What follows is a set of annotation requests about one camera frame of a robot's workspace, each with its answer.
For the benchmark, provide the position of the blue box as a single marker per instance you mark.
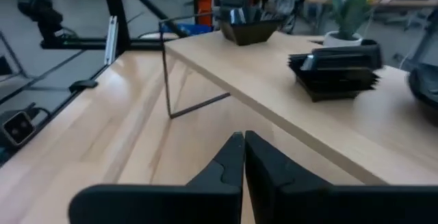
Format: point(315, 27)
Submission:
point(191, 29)

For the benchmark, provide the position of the green potted plant leaves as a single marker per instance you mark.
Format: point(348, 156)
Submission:
point(352, 5)

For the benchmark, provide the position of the white plant pot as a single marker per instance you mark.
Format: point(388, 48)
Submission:
point(337, 40)

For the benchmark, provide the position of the black table clamp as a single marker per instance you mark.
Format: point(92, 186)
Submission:
point(83, 85)

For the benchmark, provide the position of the wooden shelf riser black legs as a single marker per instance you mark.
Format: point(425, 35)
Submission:
point(273, 90)

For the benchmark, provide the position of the small brass-framed camera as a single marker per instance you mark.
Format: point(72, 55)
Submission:
point(17, 128)

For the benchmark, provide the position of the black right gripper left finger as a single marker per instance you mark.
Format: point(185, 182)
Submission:
point(154, 205)

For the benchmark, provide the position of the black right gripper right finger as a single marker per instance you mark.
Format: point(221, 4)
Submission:
point(308, 203)

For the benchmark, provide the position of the silver frame bracket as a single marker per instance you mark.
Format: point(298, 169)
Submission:
point(111, 39)

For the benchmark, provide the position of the black aluminium table frame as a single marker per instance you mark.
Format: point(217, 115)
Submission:
point(116, 5)

